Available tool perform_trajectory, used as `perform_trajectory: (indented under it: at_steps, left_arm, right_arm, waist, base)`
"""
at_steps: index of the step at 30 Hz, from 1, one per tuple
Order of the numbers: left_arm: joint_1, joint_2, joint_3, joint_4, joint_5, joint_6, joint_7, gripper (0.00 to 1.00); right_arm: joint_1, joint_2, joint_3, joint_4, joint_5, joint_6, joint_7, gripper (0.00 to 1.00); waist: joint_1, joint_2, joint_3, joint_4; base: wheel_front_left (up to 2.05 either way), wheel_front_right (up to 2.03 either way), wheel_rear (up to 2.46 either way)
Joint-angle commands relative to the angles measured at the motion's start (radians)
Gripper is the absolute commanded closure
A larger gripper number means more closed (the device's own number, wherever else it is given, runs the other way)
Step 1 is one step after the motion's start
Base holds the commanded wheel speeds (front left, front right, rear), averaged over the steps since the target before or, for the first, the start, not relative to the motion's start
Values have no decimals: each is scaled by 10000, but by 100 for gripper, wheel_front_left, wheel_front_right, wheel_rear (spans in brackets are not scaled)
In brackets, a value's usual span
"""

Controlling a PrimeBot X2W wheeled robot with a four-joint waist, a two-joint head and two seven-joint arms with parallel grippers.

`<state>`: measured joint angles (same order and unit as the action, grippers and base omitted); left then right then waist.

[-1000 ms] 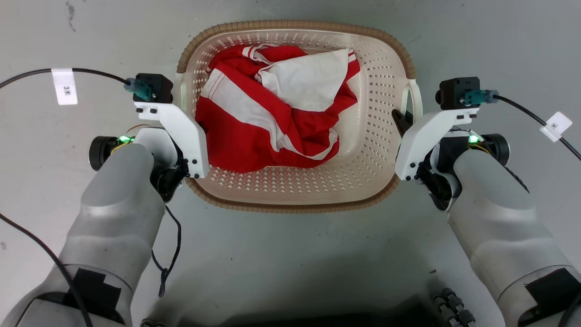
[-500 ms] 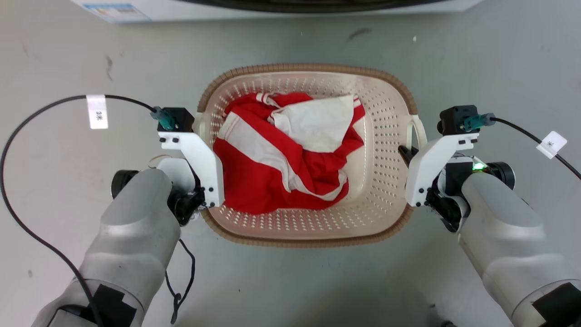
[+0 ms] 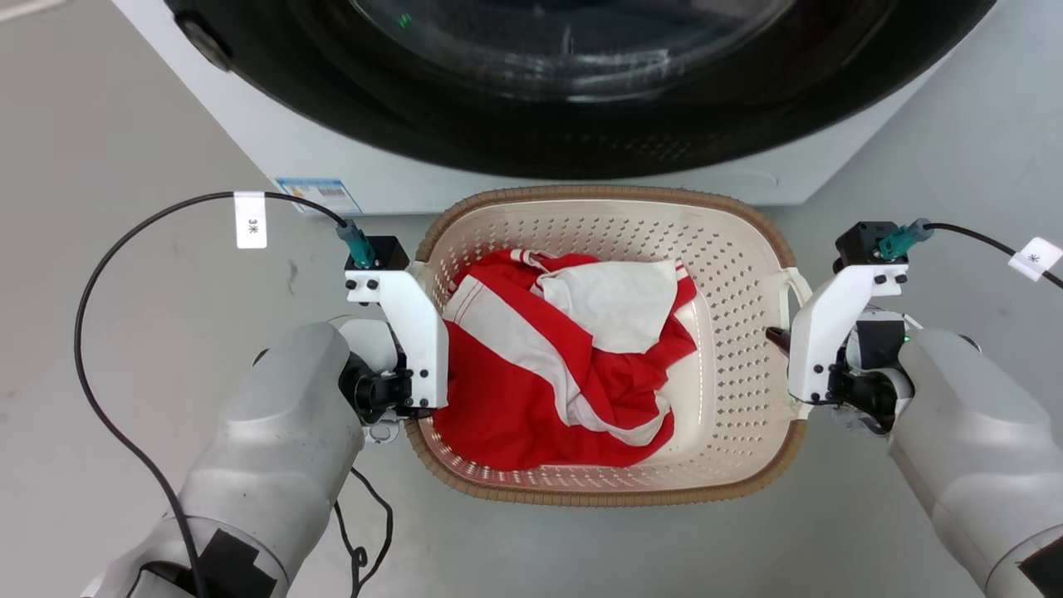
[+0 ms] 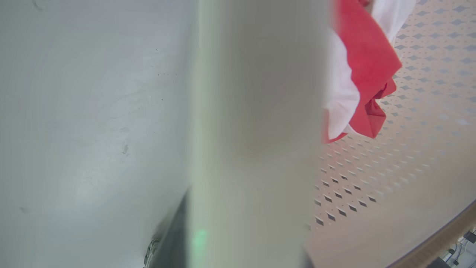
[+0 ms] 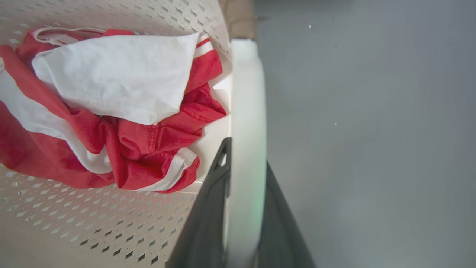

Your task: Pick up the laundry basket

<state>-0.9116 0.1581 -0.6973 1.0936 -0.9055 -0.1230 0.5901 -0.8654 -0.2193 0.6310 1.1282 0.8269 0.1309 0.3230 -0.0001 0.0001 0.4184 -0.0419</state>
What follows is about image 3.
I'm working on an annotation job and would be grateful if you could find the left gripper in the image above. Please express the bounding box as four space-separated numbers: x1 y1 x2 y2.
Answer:
340 353 434 426

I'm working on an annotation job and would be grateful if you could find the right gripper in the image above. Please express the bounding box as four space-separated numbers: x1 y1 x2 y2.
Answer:
765 319 908 434

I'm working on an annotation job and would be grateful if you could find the cream laundry basket brown rim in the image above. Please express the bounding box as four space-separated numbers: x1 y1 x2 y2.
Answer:
404 184 814 508

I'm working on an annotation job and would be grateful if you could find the red and white garment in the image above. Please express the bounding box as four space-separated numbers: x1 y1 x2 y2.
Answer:
432 248 699 473

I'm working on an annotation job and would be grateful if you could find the blue white energy sticker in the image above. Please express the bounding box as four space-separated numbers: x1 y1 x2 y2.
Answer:
274 177 364 217

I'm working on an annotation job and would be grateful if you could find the white washing machine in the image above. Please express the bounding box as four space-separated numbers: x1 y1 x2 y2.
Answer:
112 0 1007 218

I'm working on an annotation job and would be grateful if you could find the black round washer door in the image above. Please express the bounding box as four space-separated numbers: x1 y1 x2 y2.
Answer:
164 0 997 180

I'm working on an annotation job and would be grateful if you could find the teal cable connector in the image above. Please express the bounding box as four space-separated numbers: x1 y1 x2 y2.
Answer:
336 219 375 269
877 218 934 261

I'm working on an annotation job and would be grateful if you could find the thin black looped cable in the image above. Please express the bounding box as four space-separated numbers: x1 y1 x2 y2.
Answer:
332 466 394 598

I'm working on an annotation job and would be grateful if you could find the white paper cable tag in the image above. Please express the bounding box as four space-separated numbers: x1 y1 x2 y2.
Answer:
234 191 268 250
1008 237 1063 282

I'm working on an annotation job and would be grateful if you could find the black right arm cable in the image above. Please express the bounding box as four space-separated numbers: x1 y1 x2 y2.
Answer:
923 222 1063 290

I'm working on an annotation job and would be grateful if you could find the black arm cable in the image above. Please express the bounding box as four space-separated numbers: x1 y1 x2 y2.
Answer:
923 222 1063 290
74 191 350 598

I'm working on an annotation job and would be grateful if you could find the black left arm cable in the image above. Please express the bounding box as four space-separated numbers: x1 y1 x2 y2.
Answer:
74 191 350 598

